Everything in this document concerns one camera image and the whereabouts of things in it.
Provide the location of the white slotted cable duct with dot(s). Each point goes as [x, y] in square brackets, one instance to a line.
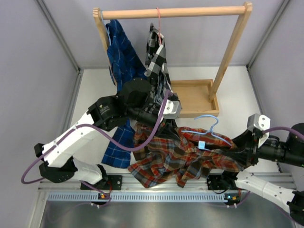
[137, 197]

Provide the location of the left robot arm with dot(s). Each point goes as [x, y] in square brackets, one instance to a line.
[133, 102]

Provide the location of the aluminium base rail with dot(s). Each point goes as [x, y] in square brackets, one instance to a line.
[129, 184]

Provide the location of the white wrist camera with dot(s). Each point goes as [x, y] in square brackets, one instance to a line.
[172, 109]
[260, 123]

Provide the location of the light blue hanger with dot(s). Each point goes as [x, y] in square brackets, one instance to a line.
[210, 130]
[106, 29]

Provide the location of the wooden clothes rack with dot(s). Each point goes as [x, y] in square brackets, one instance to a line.
[197, 96]

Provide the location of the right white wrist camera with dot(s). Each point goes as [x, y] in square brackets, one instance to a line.
[260, 123]

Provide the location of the blue plaid shirt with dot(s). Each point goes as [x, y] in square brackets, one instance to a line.
[125, 66]

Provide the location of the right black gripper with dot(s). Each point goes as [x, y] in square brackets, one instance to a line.
[251, 150]

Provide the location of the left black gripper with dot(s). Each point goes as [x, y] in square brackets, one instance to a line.
[166, 128]

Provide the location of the red brown plaid shirt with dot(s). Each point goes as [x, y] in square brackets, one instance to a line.
[191, 156]

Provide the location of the black white checked shirt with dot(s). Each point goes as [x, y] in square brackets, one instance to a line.
[156, 62]

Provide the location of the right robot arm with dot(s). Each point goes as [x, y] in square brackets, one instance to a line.
[290, 201]

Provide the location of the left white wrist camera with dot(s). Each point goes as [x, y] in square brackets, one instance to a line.
[172, 109]

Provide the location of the pink wire hanger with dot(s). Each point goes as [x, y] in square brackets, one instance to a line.
[159, 26]

